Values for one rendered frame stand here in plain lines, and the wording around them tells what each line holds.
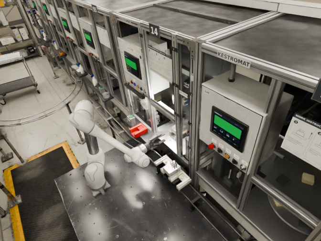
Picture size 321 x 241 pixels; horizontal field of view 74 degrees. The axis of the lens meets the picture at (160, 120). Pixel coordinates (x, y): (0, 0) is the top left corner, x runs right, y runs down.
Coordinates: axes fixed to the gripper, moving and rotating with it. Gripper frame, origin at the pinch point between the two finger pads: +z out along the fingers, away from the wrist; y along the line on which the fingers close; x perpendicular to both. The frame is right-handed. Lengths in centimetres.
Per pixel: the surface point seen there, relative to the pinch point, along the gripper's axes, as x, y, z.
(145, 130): 26.2, -5.7, -3.7
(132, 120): 43.9, 0.2, -8.8
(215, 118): -62, 62, -1
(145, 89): 23.3, 43.4, 1.8
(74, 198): 18, -33, -94
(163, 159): -13.0, -13.0, -9.4
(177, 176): -36.0, -13.2, -11.3
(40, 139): 225, -100, -108
